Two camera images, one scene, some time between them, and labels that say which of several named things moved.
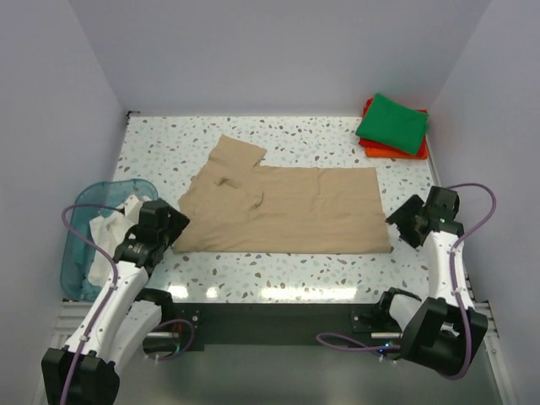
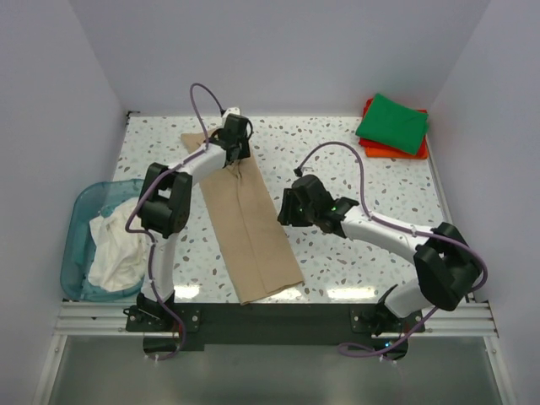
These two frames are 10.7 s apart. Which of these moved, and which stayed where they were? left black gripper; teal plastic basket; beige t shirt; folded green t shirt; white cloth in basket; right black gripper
Moved: left black gripper; beige t shirt; right black gripper
Stayed: white cloth in basket; folded green t shirt; teal plastic basket
